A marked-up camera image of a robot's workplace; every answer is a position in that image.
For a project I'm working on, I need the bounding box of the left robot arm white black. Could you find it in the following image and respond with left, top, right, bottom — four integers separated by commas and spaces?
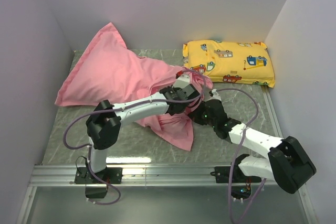
86, 84, 201, 183

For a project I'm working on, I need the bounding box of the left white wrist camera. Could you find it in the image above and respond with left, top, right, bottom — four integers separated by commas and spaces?
173, 72, 191, 89

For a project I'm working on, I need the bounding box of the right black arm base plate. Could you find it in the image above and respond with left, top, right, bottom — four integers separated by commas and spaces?
211, 165, 263, 200

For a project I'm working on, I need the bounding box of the aluminium rail frame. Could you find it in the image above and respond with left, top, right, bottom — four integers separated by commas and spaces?
15, 86, 320, 224

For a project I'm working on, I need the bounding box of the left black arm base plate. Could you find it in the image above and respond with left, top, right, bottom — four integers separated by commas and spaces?
74, 167, 123, 199

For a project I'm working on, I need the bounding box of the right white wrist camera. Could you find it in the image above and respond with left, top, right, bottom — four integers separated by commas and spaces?
208, 89, 222, 101

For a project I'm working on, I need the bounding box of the yellow cartoon car pillow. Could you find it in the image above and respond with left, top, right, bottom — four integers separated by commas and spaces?
182, 40, 275, 88

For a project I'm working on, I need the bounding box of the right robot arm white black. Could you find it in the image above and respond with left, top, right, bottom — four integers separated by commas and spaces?
189, 99, 317, 194

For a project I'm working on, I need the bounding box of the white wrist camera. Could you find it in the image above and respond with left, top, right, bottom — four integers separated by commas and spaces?
173, 72, 191, 89
208, 89, 222, 101

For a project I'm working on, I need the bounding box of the pink pillowcase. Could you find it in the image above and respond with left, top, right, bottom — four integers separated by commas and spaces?
54, 22, 214, 152

